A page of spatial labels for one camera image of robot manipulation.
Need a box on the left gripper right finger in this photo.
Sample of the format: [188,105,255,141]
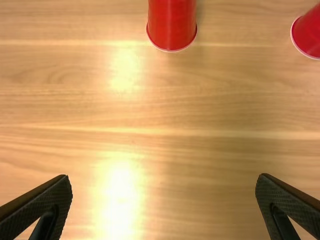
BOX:
[254,172,320,240]

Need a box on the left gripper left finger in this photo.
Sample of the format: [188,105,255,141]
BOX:
[0,174,73,240]

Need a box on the red cup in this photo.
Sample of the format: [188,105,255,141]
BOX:
[289,3,320,61]
[146,0,198,53]

